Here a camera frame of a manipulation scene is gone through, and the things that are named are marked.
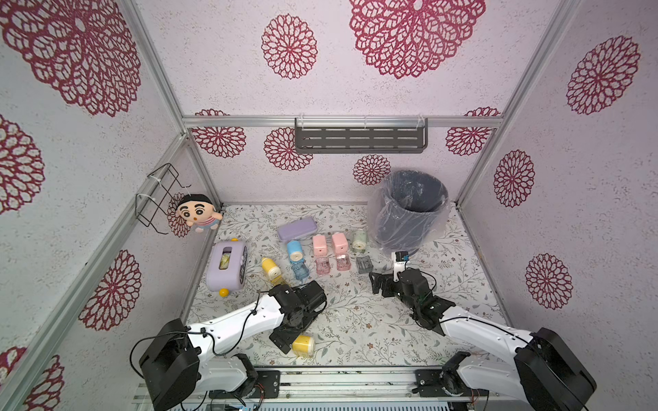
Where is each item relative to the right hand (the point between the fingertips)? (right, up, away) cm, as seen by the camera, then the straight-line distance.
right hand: (380, 270), depth 86 cm
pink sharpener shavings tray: (-12, +1, +15) cm, 19 cm away
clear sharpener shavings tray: (-3, 0, +14) cm, 15 cm away
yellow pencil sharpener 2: (-25, -20, -11) cm, 34 cm away
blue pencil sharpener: (-30, +5, +10) cm, 32 cm away
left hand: (-25, -18, -7) cm, 31 cm away
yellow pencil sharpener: (-37, 0, +4) cm, 38 cm away
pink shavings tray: (-19, -1, +14) cm, 24 cm away
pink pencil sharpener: (-13, +8, +12) cm, 20 cm away
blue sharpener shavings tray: (-28, -2, +12) cm, 31 cm away
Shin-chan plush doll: (-64, +21, +6) cm, 67 cm away
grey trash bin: (+15, +23, +14) cm, 31 cm away
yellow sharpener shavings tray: (-36, -5, +8) cm, 37 cm away
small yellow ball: (-53, -8, +2) cm, 54 cm away
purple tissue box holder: (-53, +1, +4) cm, 53 cm away
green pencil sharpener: (-6, +10, +11) cm, 16 cm away
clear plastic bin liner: (-1, +22, +8) cm, 24 cm away
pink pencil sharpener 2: (-21, +8, +12) cm, 25 cm away
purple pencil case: (-31, +14, +26) cm, 43 cm away
